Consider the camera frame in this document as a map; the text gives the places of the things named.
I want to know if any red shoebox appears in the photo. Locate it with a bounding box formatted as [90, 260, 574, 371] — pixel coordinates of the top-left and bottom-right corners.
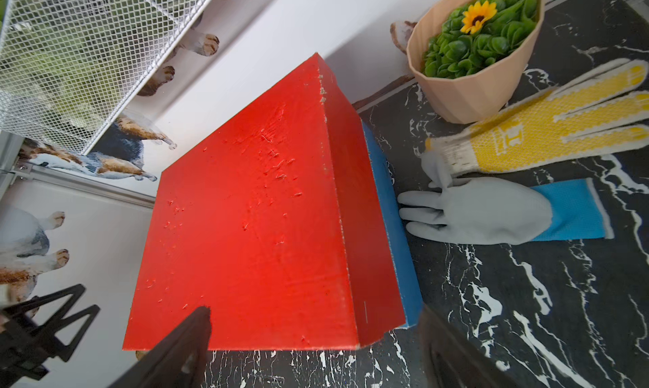
[123, 55, 406, 351]

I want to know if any green artificial fern plant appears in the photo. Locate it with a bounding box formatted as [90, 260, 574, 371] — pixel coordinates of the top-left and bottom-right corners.
[0, 0, 168, 130]

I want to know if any beige pot with succulent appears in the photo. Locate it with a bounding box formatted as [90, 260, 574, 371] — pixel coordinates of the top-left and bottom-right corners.
[406, 0, 544, 124]

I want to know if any white wire mesh basket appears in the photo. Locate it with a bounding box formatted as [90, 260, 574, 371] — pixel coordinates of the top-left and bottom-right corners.
[0, 0, 224, 156]

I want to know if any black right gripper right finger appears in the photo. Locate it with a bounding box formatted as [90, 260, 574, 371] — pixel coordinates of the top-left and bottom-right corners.
[418, 305, 516, 387]

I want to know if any blue shoebox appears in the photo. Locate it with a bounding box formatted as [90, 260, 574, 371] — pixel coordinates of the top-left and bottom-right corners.
[361, 122, 424, 329]

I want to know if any yellow knit work glove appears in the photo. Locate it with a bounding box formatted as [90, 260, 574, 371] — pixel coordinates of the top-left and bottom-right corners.
[425, 58, 648, 177]

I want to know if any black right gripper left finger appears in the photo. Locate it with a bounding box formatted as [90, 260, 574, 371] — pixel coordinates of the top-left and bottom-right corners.
[111, 306, 211, 388]

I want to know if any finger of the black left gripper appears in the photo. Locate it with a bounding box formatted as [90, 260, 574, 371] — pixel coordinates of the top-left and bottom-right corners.
[1, 284, 100, 387]

